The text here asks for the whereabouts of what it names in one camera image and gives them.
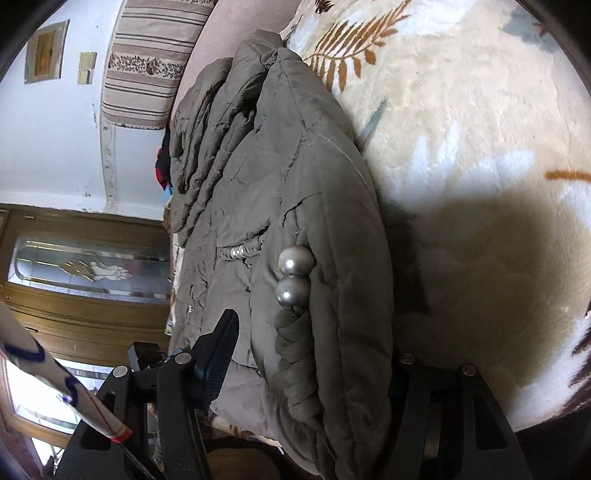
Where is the olive quilted hooded jacket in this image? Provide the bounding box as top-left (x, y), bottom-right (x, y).
top-left (169, 31), bottom-right (394, 479)

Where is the black and red clothes pile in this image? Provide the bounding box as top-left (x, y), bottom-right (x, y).
top-left (154, 129), bottom-right (173, 200)

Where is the wooden glass door cabinet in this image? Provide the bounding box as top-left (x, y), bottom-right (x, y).
top-left (0, 202), bottom-right (174, 467)

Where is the leaf pattern plush blanket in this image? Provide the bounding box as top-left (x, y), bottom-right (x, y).
top-left (286, 1), bottom-right (590, 430)

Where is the striped floral back cushion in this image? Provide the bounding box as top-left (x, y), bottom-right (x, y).
top-left (101, 0), bottom-right (215, 130)

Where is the pink bolster pillow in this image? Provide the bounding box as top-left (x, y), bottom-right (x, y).
top-left (170, 0), bottom-right (300, 117)

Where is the small beige wall plate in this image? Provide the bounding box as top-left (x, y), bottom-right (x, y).
top-left (77, 52), bottom-right (97, 85)

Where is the framed wall picture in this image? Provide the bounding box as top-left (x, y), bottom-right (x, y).
top-left (24, 20), bottom-right (69, 84)

